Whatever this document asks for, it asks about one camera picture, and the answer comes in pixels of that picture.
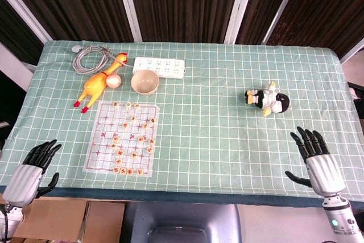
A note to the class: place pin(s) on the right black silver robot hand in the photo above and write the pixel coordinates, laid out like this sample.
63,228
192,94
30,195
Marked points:
325,173

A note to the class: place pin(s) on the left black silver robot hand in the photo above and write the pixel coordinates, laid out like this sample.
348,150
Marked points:
24,179

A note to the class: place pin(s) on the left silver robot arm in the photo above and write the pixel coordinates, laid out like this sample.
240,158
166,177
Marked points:
10,223

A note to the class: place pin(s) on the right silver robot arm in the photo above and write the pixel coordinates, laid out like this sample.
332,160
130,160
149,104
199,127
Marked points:
338,220

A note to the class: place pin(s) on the brown cardboard box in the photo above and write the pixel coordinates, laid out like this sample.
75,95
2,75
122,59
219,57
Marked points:
51,220
103,223

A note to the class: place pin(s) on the black white penguin plush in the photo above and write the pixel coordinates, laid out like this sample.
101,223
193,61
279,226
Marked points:
273,100

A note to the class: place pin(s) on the translucent xiangqi board sheet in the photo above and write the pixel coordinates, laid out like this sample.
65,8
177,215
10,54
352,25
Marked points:
102,129

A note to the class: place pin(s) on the green checked tablecloth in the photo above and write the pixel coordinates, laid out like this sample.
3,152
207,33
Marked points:
213,140

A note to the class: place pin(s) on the yellow rubber chicken toy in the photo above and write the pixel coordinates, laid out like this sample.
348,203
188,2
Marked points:
95,83

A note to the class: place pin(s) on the pale pink ball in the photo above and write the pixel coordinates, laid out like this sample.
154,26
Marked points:
113,80

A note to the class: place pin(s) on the dark slatted partition panel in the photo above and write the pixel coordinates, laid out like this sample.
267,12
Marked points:
14,35
79,4
327,6
261,6
185,4

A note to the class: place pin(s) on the grey robot torso cover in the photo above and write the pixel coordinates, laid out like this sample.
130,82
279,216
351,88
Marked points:
182,223

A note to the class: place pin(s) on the beige bowl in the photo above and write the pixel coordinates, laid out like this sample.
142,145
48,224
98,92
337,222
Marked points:
145,82

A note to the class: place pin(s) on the white power strip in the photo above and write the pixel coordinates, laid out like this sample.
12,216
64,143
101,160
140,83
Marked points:
170,66

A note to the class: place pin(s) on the white partition frame post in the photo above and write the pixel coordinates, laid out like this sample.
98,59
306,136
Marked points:
239,9
129,6
280,9
28,15
352,49

